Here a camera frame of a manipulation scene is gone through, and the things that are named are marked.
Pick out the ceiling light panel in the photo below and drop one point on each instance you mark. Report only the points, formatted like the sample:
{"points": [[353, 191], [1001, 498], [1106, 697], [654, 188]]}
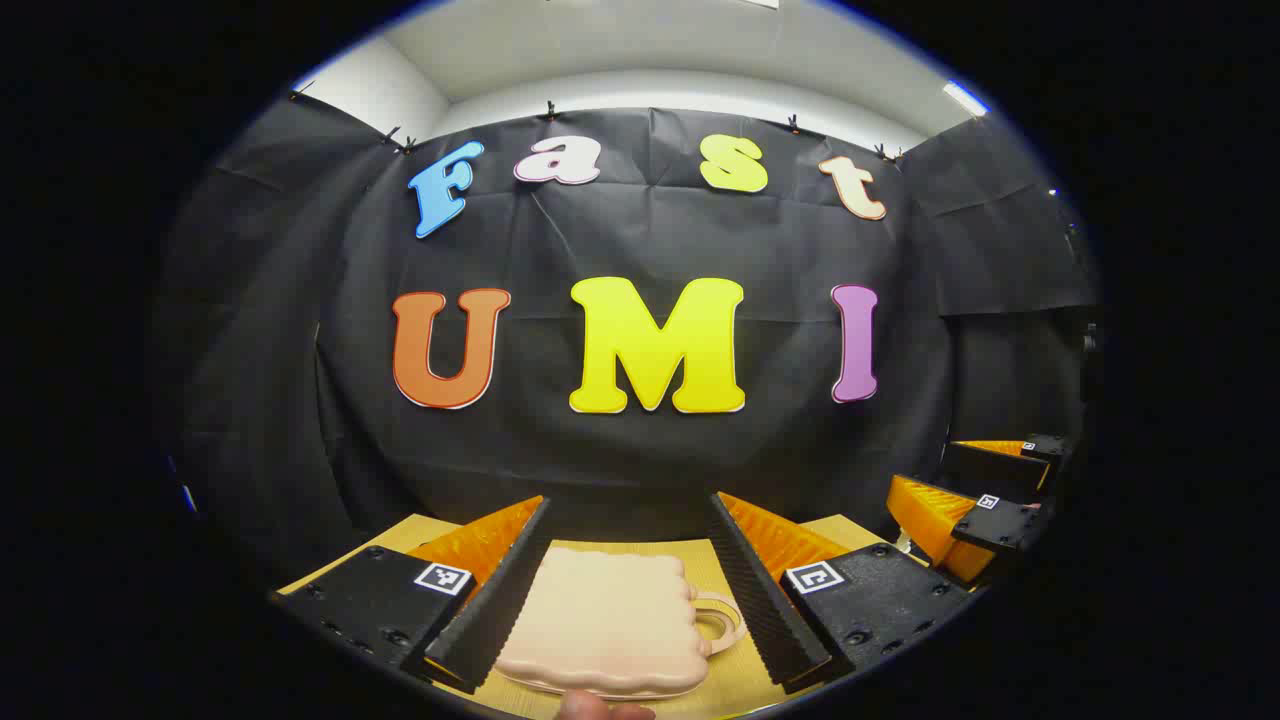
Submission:
{"points": [[965, 97]]}

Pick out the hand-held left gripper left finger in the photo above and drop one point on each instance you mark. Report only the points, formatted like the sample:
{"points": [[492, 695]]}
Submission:
{"points": [[500, 600]]}

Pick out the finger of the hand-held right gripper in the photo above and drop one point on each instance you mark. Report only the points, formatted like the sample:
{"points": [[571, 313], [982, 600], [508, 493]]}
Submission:
{"points": [[995, 465], [1000, 525]]}

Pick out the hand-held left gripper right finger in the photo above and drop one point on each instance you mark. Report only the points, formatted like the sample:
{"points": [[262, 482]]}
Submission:
{"points": [[765, 610]]}

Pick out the black backdrop cloth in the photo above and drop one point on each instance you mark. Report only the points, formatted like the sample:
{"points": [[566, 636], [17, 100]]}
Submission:
{"points": [[640, 240]]}

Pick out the beige pink suitcase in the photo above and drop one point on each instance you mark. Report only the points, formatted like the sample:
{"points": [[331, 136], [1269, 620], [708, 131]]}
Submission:
{"points": [[610, 620]]}

